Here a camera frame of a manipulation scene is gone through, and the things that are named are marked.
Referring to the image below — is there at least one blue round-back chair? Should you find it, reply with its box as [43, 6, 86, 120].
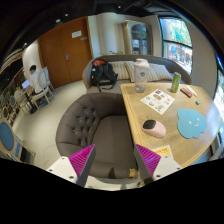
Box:
[0, 120, 22, 161]

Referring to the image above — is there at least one green drink can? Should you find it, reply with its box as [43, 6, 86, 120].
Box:
[171, 72, 181, 93]

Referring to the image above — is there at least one red and black remote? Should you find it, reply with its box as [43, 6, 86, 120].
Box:
[180, 88, 192, 98]

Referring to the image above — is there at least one wooden double door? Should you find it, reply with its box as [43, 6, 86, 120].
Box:
[38, 17, 92, 88]

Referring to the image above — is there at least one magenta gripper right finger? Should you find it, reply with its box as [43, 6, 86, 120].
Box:
[133, 144, 182, 185]

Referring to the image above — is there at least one person in white shirt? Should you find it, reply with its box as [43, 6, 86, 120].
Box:
[29, 65, 42, 95]

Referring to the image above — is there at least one black and orange backpack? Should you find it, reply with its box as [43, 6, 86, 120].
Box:
[90, 59, 118, 91]

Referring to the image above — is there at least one yellow sticker label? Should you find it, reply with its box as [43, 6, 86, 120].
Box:
[154, 145, 173, 157]

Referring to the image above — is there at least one open laptop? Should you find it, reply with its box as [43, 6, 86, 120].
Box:
[22, 79, 30, 90]

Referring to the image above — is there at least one printed paper sheet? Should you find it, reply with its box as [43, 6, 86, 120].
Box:
[141, 89, 175, 115]

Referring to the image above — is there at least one pink and black computer mouse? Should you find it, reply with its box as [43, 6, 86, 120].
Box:
[142, 120, 166, 138]

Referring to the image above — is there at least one white wooden chair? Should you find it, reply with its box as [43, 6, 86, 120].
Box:
[31, 70, 53, 106]

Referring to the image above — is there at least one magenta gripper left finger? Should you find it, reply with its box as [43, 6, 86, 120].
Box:
[47, 144, 96, 187]

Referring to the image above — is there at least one striped cushion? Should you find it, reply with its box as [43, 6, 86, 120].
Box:
[124, 61, 172, 82]

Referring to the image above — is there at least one clear plastic shaker bottle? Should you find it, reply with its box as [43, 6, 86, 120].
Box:
[134, 58, 149, 93]

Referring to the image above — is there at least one grey tufted armchair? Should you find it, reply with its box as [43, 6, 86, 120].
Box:
[56, 93, 138, 179]

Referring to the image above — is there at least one white pen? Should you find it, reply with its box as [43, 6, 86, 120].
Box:
[186, 85, 197, 97]

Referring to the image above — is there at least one grey sofa bench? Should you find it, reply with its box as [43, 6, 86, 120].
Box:
[81, 54, 193, 95]

